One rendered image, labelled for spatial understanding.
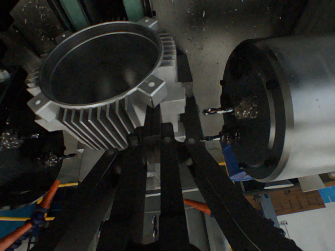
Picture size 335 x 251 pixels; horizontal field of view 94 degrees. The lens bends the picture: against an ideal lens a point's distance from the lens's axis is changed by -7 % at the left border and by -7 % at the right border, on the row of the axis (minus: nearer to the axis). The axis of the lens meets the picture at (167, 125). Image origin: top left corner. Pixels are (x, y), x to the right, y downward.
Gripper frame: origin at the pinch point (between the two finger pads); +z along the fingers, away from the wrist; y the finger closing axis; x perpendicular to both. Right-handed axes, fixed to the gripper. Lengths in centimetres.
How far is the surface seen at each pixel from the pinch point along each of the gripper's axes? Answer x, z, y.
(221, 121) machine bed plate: -34, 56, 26
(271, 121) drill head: -3.0, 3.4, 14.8
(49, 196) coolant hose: -11.4, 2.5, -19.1
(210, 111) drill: -2.9, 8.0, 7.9
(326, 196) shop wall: -430, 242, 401
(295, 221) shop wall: -460, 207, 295
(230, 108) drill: -2.7, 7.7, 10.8
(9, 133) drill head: -1.7, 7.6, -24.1
